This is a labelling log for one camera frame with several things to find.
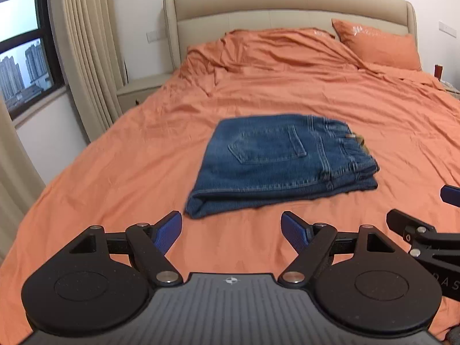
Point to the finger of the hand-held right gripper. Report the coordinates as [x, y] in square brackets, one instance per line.
[452, 194]
[400, 220]

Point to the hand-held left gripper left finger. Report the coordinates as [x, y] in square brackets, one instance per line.
[167, 233]

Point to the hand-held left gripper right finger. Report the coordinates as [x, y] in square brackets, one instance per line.
[292, 232]

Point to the blue denim pants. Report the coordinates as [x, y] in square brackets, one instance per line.
[273, 161]

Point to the orange bed cover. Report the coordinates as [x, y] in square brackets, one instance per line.
[143, 151]

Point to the red can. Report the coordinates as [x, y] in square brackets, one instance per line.
[438, 71]

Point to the beige bedside table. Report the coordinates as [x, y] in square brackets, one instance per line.
[142, 88]

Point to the beige pleated curtain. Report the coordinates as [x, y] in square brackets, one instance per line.
[16, 187]
[90, 43]

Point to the orange pillow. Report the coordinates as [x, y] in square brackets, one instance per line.
[381, 43]

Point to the beige padded headboard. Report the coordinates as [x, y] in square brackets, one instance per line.
[287, 7]

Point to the black framed window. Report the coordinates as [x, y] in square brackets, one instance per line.
[25, 50]

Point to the white wall switch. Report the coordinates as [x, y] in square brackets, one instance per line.
[447, 28]

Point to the white wall socket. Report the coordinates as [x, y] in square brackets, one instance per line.
[153, 35]

